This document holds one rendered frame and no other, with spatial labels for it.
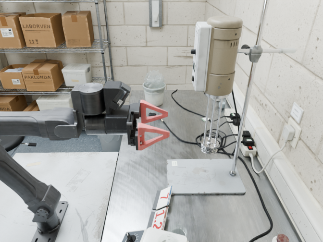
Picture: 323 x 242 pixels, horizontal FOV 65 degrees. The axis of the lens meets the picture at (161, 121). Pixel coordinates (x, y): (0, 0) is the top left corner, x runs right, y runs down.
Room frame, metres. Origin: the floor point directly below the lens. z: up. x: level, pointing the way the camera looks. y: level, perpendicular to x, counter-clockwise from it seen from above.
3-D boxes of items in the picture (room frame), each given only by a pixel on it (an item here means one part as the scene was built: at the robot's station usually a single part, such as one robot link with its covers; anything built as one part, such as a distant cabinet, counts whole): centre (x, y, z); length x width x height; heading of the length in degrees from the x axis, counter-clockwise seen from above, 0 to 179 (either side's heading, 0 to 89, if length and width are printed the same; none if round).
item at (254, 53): (0.82, -0.29, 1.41); 0.25 x 0.11 x 0.05; 91
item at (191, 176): (0.77, -0.17, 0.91); 0.30 x 0.20 x 0.01; 91
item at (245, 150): (1.09, -0.40, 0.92); 0.40 x 0.06 x 0.04; 1
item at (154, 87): (1.44, 0.05, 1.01); 0.14 x 0.14 x 0.21
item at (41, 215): (0.54, 0.36, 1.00); 0.09 x 0.06 x 0.06; 1
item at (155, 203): (0.64, 0.00, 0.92); 0.09 x 0.06 x 0.04; 169
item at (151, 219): (0.54, 0.01, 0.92); 0.09 x 0.06 x 0.04; 169
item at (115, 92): (0.54, 0.10, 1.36); 0.07 x 0.06 x 0.11; 1
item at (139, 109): (0.57, 0.03, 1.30); 0.09 x 0.07 x 0.07; 91
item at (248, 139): (0.95, -0.39, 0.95); 0.07 x 0.04 x 0.02; 91
